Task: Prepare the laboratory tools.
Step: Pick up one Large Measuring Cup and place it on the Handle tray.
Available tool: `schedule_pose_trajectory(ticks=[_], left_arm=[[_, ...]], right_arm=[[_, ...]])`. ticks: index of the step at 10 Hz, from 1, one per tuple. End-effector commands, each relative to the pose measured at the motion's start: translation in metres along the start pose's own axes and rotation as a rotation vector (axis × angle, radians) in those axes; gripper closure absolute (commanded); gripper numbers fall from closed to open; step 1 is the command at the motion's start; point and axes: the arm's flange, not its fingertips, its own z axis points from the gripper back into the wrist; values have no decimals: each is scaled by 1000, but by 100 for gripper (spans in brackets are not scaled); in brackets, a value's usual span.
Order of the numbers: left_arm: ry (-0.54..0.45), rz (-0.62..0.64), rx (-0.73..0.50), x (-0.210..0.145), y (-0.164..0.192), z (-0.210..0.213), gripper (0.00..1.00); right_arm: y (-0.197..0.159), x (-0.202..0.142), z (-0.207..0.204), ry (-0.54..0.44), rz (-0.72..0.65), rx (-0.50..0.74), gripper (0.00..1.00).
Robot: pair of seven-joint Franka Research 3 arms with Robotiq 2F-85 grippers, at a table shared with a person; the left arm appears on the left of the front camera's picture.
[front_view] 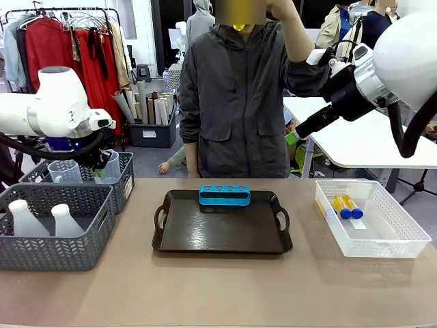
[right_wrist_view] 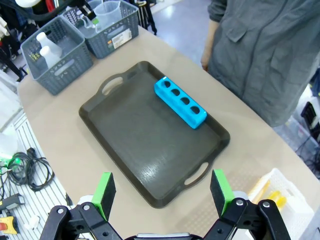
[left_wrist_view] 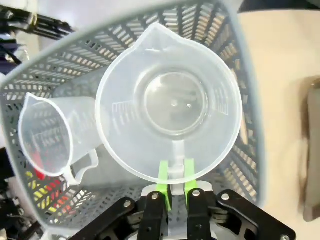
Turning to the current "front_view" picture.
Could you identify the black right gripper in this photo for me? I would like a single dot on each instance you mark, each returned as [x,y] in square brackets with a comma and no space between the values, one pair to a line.
[348,95]

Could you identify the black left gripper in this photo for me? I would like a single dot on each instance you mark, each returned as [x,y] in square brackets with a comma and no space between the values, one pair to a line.
[92,155]

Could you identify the clear plastic measuring cup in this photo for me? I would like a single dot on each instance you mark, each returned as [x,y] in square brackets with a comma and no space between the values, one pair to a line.
[65,172]
[114,171]

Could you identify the white plastic conical flask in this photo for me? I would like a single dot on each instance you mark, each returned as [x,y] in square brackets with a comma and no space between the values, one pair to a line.
[66,223]
[25,222]

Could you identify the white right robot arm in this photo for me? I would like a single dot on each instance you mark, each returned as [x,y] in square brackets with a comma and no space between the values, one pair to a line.
[409,51]

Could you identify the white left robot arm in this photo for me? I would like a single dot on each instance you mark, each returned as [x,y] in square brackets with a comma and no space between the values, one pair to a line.
[51,99]

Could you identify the person's left forearm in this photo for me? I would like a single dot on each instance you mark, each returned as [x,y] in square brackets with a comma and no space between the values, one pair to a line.
[293,37]

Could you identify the person's right forearm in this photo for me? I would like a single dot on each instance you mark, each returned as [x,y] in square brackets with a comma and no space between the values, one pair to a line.
[193,160]

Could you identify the person's left hand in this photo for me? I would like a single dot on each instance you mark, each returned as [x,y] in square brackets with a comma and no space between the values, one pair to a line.
[274,6]

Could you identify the green chair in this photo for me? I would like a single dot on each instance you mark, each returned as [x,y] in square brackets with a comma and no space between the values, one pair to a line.
[302,157]

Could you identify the small grey plastic basket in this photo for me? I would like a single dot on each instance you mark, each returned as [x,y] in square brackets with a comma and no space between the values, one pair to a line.
[124,177]

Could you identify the blue cloth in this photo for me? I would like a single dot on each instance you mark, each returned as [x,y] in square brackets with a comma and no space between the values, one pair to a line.
[59,143]

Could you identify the dark grey storage bin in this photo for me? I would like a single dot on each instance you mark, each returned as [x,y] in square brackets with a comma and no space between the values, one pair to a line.
[153,135]

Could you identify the white background table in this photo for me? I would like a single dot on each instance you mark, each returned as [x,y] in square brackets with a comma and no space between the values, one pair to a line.
[358,143]

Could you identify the slanted grey paper roll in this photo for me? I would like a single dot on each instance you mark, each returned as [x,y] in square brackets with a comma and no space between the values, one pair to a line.
[123,106]

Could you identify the person in grey jacket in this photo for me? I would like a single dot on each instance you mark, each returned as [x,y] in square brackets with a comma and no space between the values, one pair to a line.
[235,102]

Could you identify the brown paper roll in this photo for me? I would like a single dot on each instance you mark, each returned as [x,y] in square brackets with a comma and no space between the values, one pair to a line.
[151,111]

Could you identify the crouching person green sleeve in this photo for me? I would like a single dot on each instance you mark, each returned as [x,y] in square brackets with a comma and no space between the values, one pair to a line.
[175,159]

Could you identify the tall grey paper roll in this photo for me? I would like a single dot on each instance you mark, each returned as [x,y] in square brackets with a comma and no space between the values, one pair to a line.
[142,102]

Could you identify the white paper roll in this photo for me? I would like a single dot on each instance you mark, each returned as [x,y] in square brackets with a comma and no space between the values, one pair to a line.
[158,111]

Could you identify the blue test tube rack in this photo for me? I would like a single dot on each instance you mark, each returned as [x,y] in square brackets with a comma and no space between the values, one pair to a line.
[225,201]

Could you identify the large grey plastic basket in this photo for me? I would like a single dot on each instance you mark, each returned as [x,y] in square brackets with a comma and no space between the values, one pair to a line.
[51,253]

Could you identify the grey step stool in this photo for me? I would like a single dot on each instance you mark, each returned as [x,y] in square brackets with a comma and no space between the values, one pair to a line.
[144,71]

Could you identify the person in beige coat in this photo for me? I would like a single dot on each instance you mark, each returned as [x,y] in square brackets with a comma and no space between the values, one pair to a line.
[333,27]

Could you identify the beige garment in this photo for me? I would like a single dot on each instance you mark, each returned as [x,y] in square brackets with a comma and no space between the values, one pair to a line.
[119,51]

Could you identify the small yellow object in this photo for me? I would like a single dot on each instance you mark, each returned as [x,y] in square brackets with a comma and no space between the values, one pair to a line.
[239,27]

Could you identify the black plastic tray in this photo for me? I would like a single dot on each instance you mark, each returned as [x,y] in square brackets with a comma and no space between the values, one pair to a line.
[222,229]

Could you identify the red garment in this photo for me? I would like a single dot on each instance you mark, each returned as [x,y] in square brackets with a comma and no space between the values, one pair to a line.
[51,48]

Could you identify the black tripod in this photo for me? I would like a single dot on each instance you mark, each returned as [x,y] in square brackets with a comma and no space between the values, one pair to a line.
[418,186]

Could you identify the person in navy top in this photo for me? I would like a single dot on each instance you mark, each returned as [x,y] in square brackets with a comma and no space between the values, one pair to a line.
[377,25]

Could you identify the light grey garment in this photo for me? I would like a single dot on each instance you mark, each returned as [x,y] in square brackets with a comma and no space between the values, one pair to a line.
[12,54]

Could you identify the black clothes rack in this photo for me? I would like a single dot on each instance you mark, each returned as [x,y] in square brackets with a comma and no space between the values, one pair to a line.
[116,20]

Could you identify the white perforated plastic basket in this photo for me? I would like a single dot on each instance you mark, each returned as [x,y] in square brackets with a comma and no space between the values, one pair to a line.
[392,246]

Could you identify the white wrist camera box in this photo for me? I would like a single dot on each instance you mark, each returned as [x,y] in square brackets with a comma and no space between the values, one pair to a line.
[317,56]

